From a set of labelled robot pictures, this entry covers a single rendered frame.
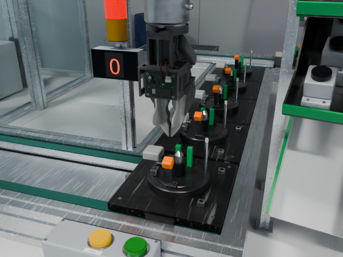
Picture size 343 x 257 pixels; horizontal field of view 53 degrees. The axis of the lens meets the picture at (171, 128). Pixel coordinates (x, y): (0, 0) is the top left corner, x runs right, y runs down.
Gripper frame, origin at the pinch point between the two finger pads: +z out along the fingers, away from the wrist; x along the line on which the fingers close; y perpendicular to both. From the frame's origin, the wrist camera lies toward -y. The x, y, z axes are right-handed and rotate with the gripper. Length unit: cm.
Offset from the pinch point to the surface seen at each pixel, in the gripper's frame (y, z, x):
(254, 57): -151, 19, 4
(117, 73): -14.8, -5.7, -18.3
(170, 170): 2.0, 8.2, 0.4
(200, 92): -64, 14, -9
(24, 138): -18, 18, -53
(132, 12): -390, 21, -178
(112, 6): -15.0, -21.0, -18.7
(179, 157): -4.8, 8.9, 0.4
